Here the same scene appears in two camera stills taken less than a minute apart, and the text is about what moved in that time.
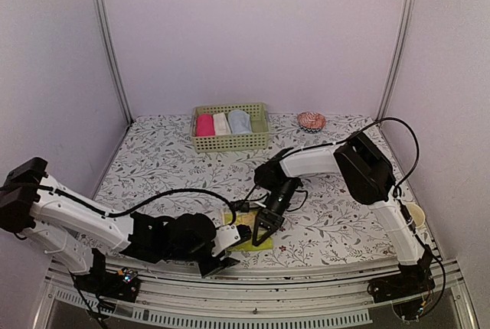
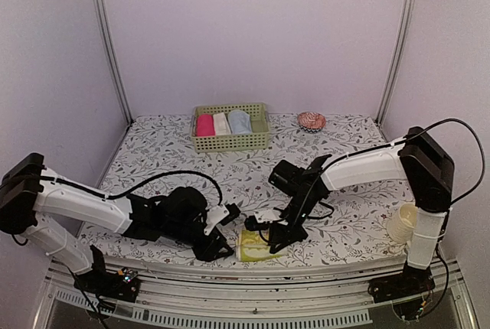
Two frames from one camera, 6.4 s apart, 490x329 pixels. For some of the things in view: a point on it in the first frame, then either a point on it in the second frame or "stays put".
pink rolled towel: x=205 y=125 stays put
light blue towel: x=240 y=122 stays put
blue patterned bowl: x=311 y=130 stays put
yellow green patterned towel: x=248 y=219 to x=251 y=246
